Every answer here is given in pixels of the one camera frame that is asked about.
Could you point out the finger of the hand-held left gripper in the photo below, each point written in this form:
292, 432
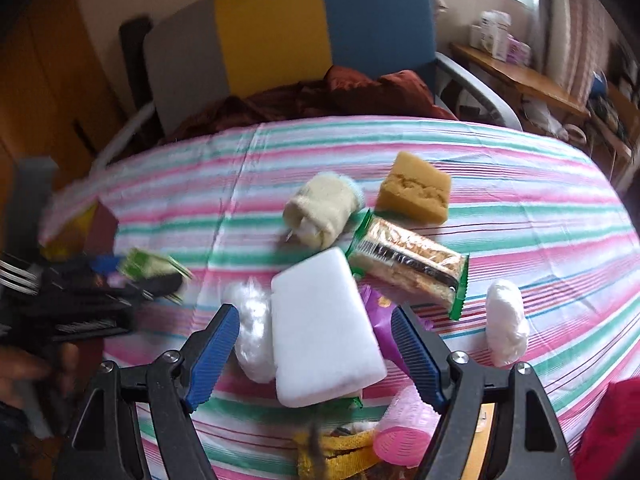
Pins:
160, 286
107, 263

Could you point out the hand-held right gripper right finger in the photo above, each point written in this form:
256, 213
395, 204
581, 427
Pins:
417, 360

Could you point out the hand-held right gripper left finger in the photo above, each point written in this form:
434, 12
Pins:
215, 355

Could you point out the small green white box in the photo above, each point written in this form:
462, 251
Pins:
145, 262

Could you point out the purple snack packet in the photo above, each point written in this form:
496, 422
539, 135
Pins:
380, 325

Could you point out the pink hair roller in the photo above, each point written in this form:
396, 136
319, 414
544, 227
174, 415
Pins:
400, 430

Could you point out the white sponge block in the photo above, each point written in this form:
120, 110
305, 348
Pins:
320, 330

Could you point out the person's left hand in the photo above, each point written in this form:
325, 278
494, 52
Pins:
25, 370

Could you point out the clear-wrapped snack bar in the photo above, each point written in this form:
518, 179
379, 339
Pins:
410, 265

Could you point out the orange flat box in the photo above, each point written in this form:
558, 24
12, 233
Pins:
482, 440

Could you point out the yellow sponge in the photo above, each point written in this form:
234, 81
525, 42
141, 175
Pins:
415, 190

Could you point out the cream rolled sock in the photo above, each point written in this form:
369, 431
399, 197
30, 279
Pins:
320, 210

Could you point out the wooden wardrobe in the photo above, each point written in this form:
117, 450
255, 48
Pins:
45, 75

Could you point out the black rolled mat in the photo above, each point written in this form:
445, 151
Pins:
134, 60

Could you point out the red cloth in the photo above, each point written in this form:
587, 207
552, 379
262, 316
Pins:
615, 430

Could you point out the dark red blanket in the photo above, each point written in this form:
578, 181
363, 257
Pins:
350, 95

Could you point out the grey yellow blue chair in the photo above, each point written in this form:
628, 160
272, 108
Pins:
270, 35

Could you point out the wooden side desk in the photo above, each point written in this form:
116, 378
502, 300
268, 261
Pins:
525, 77

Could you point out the cluttered wooden shelf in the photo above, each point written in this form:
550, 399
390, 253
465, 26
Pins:
612, 115

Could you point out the small purple box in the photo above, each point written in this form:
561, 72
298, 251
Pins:
519, 51

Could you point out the white carton box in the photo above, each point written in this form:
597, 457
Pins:
492, 32

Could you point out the patterned curtain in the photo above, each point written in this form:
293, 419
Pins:
575, 25

